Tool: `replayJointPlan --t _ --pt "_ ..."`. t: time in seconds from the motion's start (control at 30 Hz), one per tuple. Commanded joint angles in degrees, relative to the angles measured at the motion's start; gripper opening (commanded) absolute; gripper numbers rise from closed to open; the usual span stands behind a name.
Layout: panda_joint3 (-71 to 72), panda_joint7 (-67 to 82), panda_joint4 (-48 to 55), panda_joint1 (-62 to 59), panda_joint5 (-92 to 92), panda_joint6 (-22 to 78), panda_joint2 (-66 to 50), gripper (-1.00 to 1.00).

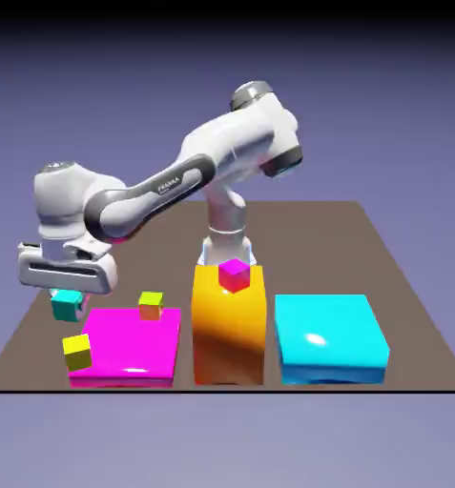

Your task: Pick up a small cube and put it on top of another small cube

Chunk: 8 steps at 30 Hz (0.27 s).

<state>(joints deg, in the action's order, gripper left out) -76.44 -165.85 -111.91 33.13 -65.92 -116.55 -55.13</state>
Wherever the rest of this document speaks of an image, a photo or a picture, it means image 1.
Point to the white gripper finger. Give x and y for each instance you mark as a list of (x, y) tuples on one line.
[(82, 305)]

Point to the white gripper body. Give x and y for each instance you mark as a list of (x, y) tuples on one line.
[(66, 272)]

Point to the small teal cube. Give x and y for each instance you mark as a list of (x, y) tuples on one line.
[(66, 305)]

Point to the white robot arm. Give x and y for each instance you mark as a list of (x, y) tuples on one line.
[(143, 198)]

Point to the small yellow cube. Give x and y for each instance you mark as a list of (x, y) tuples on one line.
[(76, 351), (150, 305)]

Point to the small magenta cube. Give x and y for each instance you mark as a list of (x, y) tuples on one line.
[(234, 275)]

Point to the large magenta box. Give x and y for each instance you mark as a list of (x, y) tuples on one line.
[(131, 343)]

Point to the large orange box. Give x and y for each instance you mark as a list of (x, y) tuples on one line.
[(229, 331)]

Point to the large cyan box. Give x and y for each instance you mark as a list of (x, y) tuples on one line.
[(328, 335)]

